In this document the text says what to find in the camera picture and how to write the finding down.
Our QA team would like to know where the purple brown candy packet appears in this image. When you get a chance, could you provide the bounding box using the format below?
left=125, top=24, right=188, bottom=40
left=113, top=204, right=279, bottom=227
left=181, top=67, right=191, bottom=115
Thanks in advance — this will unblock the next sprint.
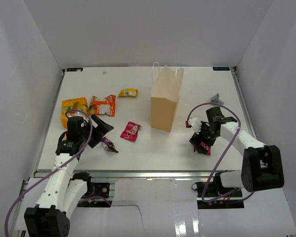
left=101, top=137, right=119, bottom=153

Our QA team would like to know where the magenta candy packet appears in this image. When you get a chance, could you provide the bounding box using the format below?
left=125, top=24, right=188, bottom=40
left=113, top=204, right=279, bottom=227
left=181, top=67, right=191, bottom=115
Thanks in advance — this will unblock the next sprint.
left=120, top=121, right=142, bottom=142

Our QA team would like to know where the silver grey snack packet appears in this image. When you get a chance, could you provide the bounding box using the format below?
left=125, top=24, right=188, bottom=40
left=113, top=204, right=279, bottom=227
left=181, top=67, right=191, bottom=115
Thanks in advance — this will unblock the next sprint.
left=210, top=93, right=224, bottom=105

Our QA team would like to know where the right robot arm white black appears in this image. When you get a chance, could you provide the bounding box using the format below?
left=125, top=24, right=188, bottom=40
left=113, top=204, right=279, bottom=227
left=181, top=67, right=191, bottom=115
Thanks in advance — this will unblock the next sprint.
left=185, top=104, right=285, bottom=197

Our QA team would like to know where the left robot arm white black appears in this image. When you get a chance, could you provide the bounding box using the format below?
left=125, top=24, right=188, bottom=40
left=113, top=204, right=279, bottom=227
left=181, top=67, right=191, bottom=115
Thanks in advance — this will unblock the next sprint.
left=24, top=115, right=114, bottom=237

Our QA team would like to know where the large yellow snack bag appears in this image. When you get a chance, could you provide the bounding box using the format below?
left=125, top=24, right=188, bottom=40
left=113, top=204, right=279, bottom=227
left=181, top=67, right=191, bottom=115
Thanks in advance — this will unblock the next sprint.
left=61, top=97, right=88, bottom=129

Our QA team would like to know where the brown paper bag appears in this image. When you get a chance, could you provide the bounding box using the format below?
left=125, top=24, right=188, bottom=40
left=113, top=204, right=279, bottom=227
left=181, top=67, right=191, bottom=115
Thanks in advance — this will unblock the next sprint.
left=150, top=62, right=184, bottom=132

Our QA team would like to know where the orange snack packet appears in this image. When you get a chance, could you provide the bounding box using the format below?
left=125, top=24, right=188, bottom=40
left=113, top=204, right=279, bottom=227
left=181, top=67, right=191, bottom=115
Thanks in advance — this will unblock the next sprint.
left=88, top=95, right=116, bottom=117

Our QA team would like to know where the small yellow snack packet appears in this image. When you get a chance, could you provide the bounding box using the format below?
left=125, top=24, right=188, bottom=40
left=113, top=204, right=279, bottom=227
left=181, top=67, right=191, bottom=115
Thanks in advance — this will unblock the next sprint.
left=118, top=88, right=138, bottom=97

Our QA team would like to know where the blue label right corner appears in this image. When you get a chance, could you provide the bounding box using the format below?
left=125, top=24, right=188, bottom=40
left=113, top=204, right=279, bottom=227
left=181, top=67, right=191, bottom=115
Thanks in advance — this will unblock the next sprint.
left=213, top=67, right=230, bottom=71

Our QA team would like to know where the blue label corner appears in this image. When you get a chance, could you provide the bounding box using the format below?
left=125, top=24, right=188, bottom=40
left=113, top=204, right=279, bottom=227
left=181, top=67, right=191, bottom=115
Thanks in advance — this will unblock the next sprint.
left=213, top=67, right=230, bottom=71
left=66, top=68, right=83, bottom=72

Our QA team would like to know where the blue label left corner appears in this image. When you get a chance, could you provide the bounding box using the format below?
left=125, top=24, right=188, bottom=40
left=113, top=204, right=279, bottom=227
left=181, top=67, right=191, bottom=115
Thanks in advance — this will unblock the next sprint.
left=66, top=68, right=83, bottom=72

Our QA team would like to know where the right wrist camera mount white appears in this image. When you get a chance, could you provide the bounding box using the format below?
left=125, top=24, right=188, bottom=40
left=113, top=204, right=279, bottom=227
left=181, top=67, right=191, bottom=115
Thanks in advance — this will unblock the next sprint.
left=185, top=118, right=202, bottom=134

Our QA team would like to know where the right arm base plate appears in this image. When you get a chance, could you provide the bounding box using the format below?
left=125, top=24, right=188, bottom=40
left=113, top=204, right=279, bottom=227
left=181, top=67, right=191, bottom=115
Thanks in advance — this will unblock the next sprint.
left=191, top=182, right=244, bottom=210

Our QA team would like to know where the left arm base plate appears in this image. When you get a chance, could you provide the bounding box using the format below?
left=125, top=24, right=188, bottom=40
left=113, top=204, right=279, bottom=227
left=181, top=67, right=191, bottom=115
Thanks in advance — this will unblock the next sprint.
left=82, top=182, right=110, bottom=198

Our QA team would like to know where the aluminium table front rail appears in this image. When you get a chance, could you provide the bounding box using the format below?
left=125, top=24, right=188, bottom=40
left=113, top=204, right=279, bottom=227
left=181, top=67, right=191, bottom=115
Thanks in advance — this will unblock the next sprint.
left=34, top=170, right=242, bottom=179

